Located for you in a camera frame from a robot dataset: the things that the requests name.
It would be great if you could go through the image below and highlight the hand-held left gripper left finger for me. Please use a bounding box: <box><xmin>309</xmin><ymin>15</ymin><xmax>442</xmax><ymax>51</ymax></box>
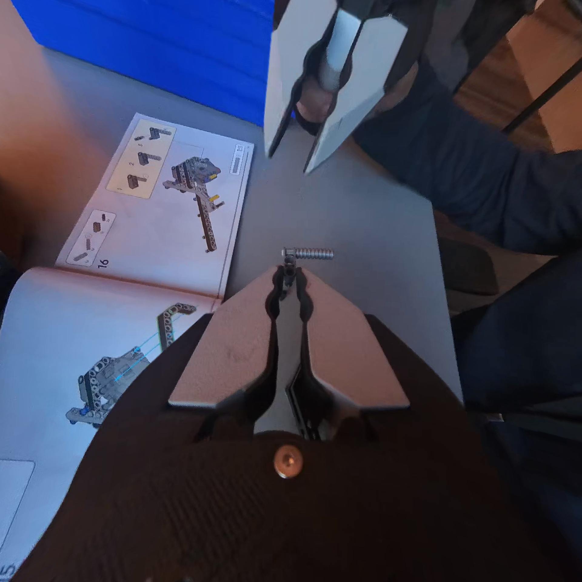
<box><xmin>168</xmin><ymin>266</ymin><xmax>279</xmax><ymax>426</ymax></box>

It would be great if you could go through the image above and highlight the person's right forearm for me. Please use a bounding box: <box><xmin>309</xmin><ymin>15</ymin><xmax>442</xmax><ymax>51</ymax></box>
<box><xmin>354</xmin><ymin>55</ymin><xmax>582</xmax><ymax>255</ymax></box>

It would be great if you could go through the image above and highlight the person's right hand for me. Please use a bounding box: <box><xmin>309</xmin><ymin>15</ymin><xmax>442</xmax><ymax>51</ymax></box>
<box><xmin>295</xmin><ymin>61</ymin><xmax>420</xmax><ymax>135</ymax></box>

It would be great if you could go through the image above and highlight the grey lego model assembly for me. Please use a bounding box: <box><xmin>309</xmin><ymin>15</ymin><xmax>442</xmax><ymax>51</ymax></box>
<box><xmin>278</xmin><ymin>247</ymin><xmax>335</xmax><ymax>442</ymax></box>

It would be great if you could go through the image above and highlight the person's dark clothing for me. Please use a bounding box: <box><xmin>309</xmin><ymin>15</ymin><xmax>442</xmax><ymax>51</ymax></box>
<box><xmin>450</xmin><ymin>248</ymin><xmax>582</xmax><ymax>582</ymax></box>

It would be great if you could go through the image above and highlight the blue plastic bin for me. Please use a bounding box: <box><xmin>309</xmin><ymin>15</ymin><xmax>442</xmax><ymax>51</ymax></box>
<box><xmin>9</xmin><ymin>0</ymin><xmax>278</xmax><ymax>128</ymax></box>

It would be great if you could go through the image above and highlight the wooden cabinet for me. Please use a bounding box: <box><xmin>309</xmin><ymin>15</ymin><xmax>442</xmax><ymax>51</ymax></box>
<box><xmin>507</xmin><ymin>0</ymin><xmax>582</xmax><ymax>153</ymax></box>

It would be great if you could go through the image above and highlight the open lego instruction booklet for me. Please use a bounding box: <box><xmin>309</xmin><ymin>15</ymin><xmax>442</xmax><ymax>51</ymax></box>
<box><xmin>0</xmin><ymin>113</ymin><xmax>255</xmax><ymax>578</ymax></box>

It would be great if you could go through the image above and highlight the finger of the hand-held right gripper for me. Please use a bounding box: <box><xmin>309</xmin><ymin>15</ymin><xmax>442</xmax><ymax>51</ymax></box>
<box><xmin>302</xmin><ymin>13</ymin><xmax>409</xmax><ymax>176</ymax></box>
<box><xmin>263</xmin><ymin>0</ymin><xmax>342</xmax><ymax>159</ymax></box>

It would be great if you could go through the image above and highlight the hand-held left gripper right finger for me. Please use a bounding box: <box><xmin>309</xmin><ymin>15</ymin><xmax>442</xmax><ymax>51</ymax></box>
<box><xmin>296</xmin><ymin>267</ymin><xmax>411</xmax><ymax>428</ymax></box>

